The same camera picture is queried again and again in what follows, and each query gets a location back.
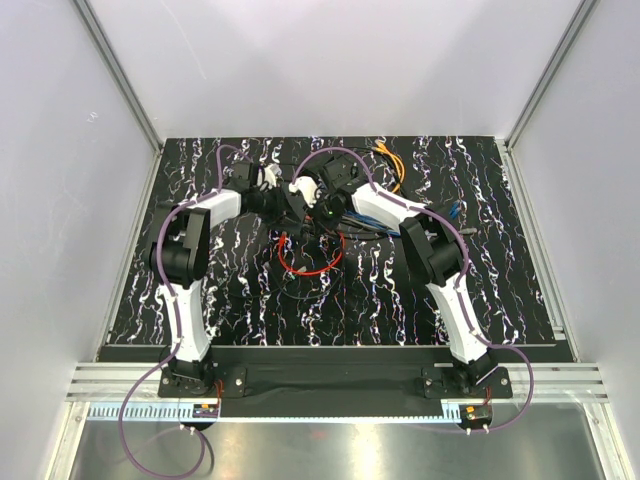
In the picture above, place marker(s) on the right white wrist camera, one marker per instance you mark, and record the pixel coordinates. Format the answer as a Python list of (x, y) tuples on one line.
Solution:
[(306, 187)]

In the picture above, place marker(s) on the black network switch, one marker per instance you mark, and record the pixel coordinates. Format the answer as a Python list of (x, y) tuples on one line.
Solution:
[(294, 206)]

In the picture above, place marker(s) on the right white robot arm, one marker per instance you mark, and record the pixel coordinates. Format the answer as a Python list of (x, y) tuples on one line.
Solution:
[(434, 252)]

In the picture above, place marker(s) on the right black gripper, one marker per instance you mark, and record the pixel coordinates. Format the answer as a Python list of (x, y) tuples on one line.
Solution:
[(324, 224)]

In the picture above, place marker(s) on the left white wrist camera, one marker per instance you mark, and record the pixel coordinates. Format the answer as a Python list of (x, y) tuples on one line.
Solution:
[(272, 174)]

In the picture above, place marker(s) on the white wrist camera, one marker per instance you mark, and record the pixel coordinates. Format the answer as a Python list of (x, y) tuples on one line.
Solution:
[(306, 187), (272, 174)]

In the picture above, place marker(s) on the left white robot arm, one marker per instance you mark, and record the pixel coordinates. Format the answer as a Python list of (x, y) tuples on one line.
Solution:
[(178, 255)]

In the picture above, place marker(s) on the aluminium frame rail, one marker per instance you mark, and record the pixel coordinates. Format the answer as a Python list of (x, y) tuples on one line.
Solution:
[(546, 382)]

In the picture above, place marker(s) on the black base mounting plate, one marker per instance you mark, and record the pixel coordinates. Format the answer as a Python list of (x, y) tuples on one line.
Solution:
[(424, 371)]

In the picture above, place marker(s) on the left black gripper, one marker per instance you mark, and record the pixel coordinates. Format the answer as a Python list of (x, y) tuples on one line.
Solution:
[(280, 205)]

